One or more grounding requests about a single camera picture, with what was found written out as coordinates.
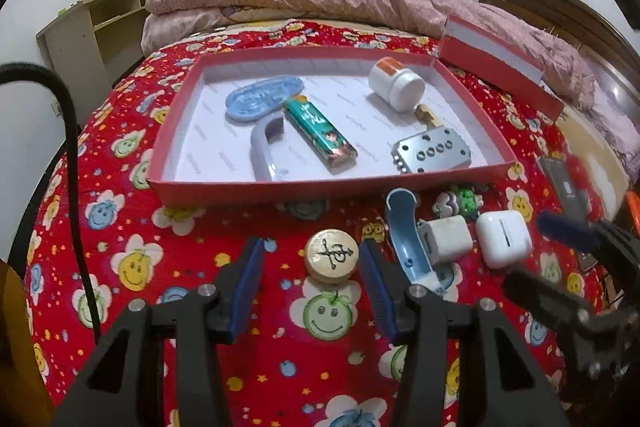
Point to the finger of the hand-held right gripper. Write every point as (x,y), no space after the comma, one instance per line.
(565,229)
(540,292)

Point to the white pill bottle orange label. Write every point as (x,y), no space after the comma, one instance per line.
(400,87)

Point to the teal printed lighter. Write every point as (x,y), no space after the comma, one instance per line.
(320,132)

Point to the clear blue oval case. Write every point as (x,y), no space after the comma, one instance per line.
(255,99)

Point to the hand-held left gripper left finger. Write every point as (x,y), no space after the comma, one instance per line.
(245,292)

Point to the white earbuds case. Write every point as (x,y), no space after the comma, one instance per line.
(502,239)

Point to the light blue plastic hook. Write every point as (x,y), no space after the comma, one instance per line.
(407,237)

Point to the small wooden piece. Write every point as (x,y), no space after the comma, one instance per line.
(429,114)

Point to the red cardboard box lid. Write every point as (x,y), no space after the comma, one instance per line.
(500,72)

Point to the white wall charger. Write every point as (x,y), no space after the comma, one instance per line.
(450,237)

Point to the black remote control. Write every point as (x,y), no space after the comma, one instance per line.
(562,182)

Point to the beige wooden shelf unit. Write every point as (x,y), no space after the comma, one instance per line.
(65,52)

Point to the round wooden chess piece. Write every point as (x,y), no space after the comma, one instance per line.
(330,257)

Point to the grey block with holes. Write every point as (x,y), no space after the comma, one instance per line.
(430,152)

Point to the dark wooden headboard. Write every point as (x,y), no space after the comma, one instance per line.
(550,7)

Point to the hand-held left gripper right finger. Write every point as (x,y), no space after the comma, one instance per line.
(380,297)

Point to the red cardboard box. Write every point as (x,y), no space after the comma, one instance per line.
(225,192)

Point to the brown wooden cabinet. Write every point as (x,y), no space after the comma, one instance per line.
(20,357)

